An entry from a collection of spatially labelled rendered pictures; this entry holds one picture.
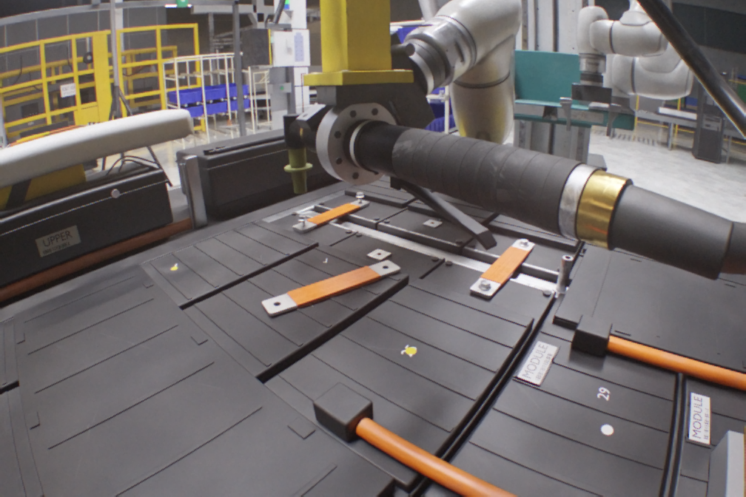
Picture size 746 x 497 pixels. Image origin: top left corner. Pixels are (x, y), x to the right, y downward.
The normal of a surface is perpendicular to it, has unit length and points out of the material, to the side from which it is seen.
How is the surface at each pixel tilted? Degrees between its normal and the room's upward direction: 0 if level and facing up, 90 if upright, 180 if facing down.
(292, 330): 0
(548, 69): 90
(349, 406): 0
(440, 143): 41
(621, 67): 87
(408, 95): 90
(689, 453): 0
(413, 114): 90
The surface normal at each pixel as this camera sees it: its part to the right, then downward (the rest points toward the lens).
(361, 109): 0.57, 0.29
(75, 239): 0.77, 0.22
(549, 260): -0.03, -0.93
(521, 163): -0.56, -0.55
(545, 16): -0.49, 0.32
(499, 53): 0.60, 0.63
